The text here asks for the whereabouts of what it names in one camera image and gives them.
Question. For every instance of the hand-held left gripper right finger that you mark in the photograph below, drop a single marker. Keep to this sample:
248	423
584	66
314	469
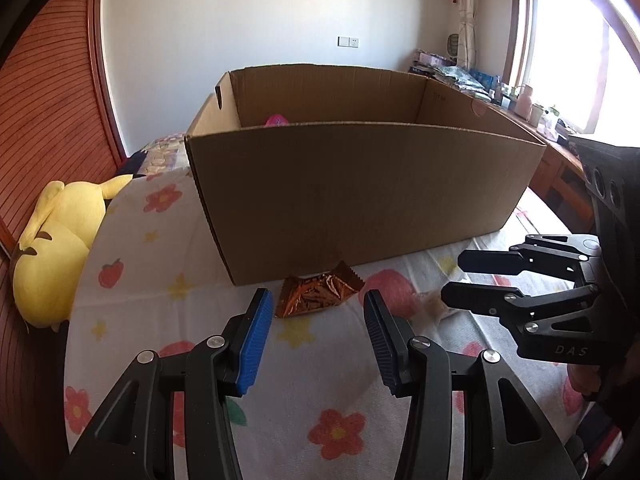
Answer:
380	345

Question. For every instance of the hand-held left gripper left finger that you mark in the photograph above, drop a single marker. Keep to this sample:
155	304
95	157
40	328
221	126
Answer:
255	340

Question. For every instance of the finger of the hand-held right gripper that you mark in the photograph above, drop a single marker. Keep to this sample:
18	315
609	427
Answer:
470	297
485	262

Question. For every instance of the brown foil snack packet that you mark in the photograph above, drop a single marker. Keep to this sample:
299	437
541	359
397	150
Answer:
315	295

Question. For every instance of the large cardboard box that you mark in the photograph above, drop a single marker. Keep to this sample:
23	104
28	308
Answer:
360	195

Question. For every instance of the person's right hand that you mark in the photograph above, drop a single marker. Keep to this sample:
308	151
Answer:
585	382

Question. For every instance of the long wooden cabinet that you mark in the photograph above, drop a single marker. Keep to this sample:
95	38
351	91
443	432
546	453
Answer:
560	170

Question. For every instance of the clear plastic bag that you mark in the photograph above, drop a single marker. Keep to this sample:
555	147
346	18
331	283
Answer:
551	125

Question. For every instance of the white cup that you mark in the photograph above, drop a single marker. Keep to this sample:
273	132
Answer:
537	115

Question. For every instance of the white strawberry print cloth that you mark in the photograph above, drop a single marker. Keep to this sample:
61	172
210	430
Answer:
150	260

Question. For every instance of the pink bottle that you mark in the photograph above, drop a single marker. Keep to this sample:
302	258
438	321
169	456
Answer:
523	101

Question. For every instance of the wooden framed window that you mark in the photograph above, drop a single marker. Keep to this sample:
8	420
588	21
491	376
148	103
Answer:
570	45

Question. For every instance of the blue patterned cloth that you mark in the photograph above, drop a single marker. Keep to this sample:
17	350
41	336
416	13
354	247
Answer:
465	82

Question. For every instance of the floral bedspread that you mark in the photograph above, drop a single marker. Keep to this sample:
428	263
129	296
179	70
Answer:
160	155

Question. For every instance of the stack of boxes and books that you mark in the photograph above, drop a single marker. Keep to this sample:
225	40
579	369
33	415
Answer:
427	62

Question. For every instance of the white round appliance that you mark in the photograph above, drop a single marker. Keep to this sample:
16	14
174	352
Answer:
453	46

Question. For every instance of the yellow plush toy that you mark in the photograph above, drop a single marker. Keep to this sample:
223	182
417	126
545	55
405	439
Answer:
50	260

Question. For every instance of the pink snack packet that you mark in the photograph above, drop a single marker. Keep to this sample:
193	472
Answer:
276	120

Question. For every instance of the pale patterned curtain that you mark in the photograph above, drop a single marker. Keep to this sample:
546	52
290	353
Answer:
467	15

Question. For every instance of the wooden slatted wardrobe door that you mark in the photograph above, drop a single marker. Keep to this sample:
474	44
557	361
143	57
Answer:
45	110

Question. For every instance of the white wall switch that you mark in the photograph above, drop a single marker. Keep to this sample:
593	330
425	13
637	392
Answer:
348	42

